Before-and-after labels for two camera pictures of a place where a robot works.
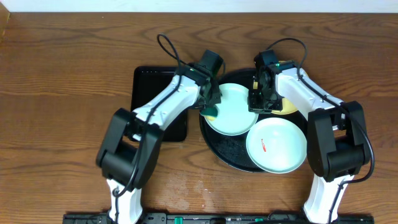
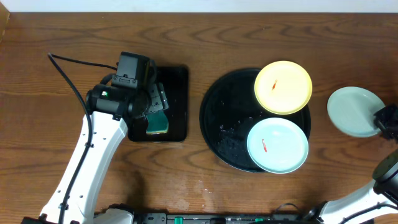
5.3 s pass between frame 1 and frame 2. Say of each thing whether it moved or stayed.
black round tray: stayed
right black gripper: moved
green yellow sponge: moved
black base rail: stayed
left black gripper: moved
